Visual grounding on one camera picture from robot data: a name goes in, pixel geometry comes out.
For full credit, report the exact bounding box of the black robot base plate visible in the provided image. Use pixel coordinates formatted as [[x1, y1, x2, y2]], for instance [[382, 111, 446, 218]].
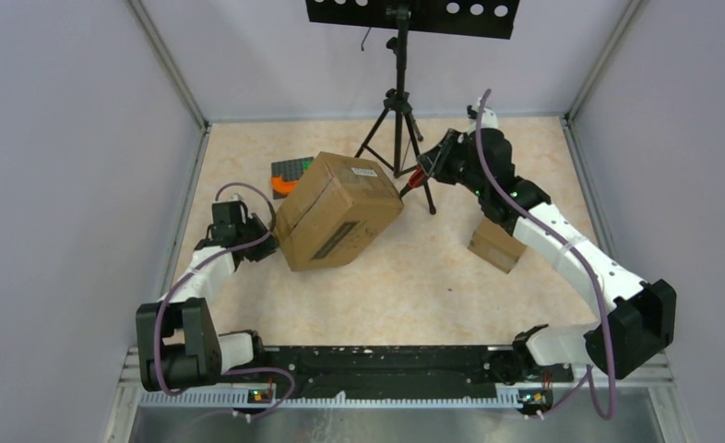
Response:
[[209, 343, 575, 405]]

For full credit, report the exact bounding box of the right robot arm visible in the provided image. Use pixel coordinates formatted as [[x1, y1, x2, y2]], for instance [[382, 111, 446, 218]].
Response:
[[411, 128, 677, 380]]

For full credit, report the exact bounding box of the grey cable duct rail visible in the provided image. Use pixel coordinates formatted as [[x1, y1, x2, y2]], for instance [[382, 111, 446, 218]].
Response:
[[139, 388, 523, 409]]

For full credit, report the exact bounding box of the small cardboard box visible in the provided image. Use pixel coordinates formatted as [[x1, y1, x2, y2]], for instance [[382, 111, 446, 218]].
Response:
[[468, 218, 527, 273]]

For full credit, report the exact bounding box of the orange curved toy piece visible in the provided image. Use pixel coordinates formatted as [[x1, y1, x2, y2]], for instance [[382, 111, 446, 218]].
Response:
[[270, 174, 300, 198]]

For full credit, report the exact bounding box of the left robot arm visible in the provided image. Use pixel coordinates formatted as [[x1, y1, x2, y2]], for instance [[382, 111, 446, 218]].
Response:
[[136, 200, 277, 395]]

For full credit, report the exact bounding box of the large cardboard box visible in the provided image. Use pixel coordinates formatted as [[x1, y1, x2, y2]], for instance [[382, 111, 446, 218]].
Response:
[[275, 151, 404, 272]]

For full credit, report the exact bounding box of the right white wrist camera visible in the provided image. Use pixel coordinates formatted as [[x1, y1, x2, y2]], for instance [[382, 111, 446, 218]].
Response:
[[466, 104, 500, 133]]

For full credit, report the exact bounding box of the grey toy brick baseplate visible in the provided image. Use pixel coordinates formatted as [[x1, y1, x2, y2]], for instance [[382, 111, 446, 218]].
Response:
[[271, 157, 314, 199]]

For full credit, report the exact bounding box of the black tripod stand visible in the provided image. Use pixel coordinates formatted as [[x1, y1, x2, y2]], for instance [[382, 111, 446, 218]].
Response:
[[354, 5, 438, 216]]

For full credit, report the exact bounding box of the red black utility knife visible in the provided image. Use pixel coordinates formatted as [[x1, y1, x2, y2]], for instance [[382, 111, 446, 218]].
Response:
[[399, 167, 428, 198]]

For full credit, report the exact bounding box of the black perforated plate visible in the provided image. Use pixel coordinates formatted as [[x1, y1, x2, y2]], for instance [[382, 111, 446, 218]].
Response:
[[305, 0, 520, 40]]

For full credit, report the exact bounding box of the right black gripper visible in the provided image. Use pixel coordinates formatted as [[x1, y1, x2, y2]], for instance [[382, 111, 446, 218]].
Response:
[[418, 129, 487, 198]]

